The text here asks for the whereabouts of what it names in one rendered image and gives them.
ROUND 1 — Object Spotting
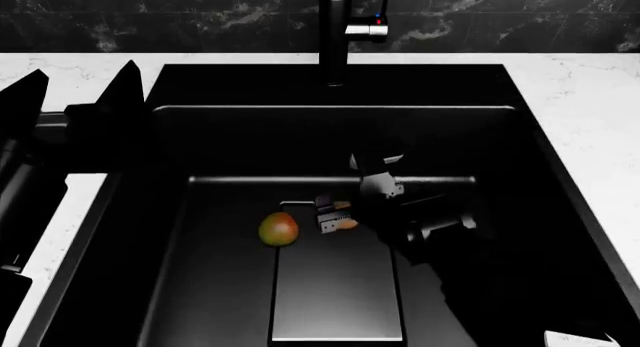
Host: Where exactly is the orange vegetable piece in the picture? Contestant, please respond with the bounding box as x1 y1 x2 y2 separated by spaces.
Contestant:
333 200 360 230

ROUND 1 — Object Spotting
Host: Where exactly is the black sink faucet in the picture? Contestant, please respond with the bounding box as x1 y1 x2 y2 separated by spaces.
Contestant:
318 0 351 88

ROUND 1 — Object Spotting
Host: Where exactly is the grey sink bottom plate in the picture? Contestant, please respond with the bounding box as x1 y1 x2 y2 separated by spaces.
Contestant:
269 200 404 343

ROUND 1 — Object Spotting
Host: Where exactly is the chrome faucet handle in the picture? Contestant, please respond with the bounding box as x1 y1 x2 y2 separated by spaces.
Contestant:
344 0 392 44

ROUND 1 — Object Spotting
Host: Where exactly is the black kitchen sink basin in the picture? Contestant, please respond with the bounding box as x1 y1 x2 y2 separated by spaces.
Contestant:
37 63 640 347

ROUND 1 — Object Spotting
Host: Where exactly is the white tray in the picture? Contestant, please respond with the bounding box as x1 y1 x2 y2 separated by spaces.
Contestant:
543 329 622 347

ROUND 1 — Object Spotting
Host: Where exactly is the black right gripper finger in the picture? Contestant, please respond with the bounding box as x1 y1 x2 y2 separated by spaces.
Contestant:
314 194 352 214
316 210 354 235

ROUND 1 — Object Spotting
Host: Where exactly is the red green mango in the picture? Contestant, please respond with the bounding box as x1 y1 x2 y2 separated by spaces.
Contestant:
258 211 300 248

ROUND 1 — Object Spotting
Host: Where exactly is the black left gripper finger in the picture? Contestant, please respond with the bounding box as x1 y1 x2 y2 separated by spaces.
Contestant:
0 68 50 139
93 59 148 109

